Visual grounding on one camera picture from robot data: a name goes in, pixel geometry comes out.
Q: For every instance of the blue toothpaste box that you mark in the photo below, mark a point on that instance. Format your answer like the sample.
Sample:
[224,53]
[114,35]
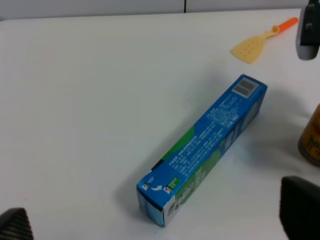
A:
[169,184]

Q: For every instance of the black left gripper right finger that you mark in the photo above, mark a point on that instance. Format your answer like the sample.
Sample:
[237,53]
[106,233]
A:
[299,209]

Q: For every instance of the yellow beverage can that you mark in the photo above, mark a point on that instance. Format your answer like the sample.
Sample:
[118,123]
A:
[309,141]

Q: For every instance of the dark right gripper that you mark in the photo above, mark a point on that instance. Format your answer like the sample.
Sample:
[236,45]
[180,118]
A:
[307,42]

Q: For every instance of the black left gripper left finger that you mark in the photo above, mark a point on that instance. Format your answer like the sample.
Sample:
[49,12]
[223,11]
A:
[15,225]

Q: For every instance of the yellow spatula orange handle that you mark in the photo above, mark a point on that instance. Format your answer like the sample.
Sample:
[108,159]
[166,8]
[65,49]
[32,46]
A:
[249,50]

